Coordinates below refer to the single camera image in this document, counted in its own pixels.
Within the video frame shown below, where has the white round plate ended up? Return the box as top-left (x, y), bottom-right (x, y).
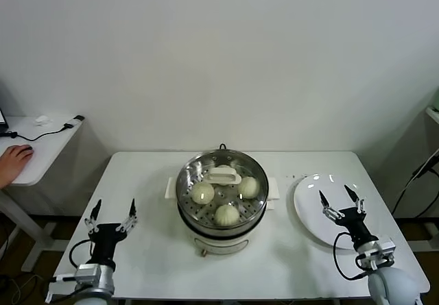
top-left (292, 173), bottom-right (381, 250)

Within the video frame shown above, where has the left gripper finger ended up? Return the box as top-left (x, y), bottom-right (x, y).
top-left (115, 198), bottom-right (139, 233)
top-left (84, 199), bottom-right (103, 234)

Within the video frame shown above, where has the black floor cable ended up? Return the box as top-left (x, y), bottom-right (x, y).
top-left (0, 273), bottom-right (18, 305)

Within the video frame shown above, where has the cream electric cooker pot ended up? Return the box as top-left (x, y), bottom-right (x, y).
top-left (178, 195), bottom-right (275, 258)

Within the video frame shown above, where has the glass lid cream handle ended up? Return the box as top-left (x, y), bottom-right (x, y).
top-left (176, 149), bottom-right (270, 230)

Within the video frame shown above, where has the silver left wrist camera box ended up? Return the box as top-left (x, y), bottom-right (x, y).
top-left (74, 263), bottom-right (104, 285)

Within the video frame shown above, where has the black desk cable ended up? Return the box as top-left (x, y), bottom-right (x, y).
top-left (6, 114), bottom-right (85, 141)

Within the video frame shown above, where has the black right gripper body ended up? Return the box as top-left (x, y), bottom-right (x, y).
top-left (335, 207), bottom-right (375, 249)

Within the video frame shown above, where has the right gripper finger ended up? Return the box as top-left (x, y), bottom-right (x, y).
top-left (344, 184), bottom-right (366, 215)
top-left (318, 191), bottom-right (341, 220)

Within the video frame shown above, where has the white side desk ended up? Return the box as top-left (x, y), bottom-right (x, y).
top-left (0, 114), bottom-right (85, 272)

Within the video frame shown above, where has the white shelf board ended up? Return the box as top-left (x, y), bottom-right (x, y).
top-left (425, 106), bottom-right (439, 126)

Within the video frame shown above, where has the stainless steel steamer basket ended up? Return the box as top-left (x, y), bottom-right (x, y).
top-left (165, 149), bottom-right (279, 232)

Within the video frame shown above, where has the bare person hand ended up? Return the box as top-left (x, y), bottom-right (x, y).
top-left (0, 145), bottom-right (34, 189)

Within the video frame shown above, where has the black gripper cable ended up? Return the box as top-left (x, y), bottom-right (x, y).
top-left (332, 231), bottom-right (371, 280)
top-left (69, 239), bottom-right (95, 271)

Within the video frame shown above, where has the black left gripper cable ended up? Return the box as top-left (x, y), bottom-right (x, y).
top-left (69, 239), bottom-right (95, 271)

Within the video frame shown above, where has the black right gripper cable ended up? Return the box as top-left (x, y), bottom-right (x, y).
top-left (332, 231), bottom-right (371, 280)

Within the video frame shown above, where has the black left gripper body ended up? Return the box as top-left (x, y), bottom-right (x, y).
top-left (88, 223), bottom-right (127, 267)

